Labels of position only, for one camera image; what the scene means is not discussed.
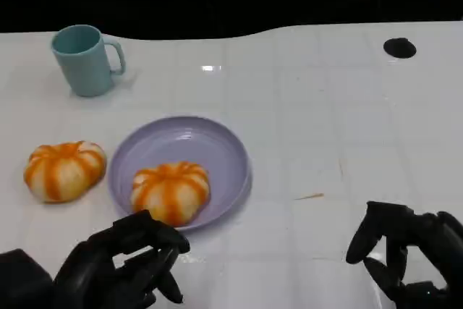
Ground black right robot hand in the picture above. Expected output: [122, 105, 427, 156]
[345, 200, 463, 309]

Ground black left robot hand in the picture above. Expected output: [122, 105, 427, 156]
[52, 209, 191, 309]

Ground orange white toy bread roll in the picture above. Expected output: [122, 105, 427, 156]
[23, 140, 108, 204]
[129, 161, 211, 227]

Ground lilac plate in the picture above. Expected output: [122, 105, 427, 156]
[108, 116, 253, 232]

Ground black round table grommet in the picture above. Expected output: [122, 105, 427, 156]
[383, 37, 417, 59]

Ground pale green mug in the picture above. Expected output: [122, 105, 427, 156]
[51, 25, 127, 98]

